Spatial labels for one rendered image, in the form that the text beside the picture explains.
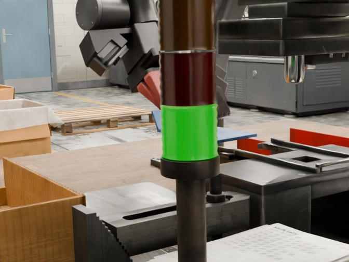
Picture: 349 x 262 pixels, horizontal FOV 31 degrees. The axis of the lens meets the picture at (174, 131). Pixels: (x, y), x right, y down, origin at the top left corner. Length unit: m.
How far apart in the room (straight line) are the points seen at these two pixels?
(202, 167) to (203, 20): 0.09
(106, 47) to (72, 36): 11.20
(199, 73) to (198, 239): 0.11
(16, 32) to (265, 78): 5.32
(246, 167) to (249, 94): 7.66
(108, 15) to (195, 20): 0.54
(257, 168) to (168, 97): 0.29
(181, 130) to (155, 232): 0.16
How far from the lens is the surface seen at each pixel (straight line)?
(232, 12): 1.12
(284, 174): 0.65
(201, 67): 0.40
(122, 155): 1.18
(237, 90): 8.53
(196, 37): 0.40
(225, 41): 0.67
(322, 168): 0.66
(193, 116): 0.40
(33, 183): 0.77
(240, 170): 0.66
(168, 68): 0.40
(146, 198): 0.81
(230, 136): 0.82
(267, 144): 0.81
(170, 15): 0.40
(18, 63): 11.77
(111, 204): 0.79
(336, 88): 8.02
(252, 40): 0.63
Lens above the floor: 1.14
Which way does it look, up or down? 9 degrees down
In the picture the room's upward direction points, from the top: 2 degrees counter-clockwise
